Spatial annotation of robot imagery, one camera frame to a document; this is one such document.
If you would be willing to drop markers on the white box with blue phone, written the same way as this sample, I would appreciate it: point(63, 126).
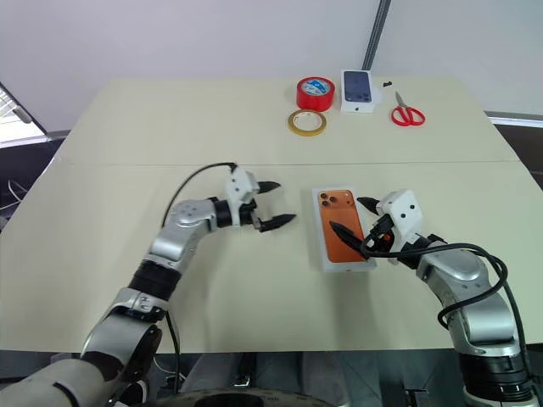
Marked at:
point(356, 85)

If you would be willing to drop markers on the dark window frame bar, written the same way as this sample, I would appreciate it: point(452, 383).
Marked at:
point(21, 110)

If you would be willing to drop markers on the yellow tape roll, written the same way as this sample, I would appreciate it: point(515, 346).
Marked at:
point(306, 133)

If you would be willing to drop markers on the grey leg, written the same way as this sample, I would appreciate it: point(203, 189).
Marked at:
point(326, 373)
point(212, 371)

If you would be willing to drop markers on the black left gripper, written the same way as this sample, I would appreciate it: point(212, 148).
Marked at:
point(248, 212)

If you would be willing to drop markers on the black shoe with white sole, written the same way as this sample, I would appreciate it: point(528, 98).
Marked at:
point(141, 390)

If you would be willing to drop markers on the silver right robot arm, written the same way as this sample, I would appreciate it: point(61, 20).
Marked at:
point(466, 271)

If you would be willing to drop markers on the red tape roll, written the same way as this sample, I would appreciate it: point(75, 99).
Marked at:
point(305, 102)

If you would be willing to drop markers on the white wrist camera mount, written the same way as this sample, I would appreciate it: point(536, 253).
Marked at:
point(403, 212)
point(239, 184)

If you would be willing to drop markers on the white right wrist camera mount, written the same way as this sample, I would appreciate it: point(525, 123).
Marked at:
point(403, 212)

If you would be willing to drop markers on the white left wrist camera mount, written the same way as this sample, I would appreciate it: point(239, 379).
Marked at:
point(239, 184)

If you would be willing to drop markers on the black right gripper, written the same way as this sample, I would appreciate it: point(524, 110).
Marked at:
point(379, 239)

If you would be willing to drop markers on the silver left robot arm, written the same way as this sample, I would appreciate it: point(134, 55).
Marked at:
point(178, 241)

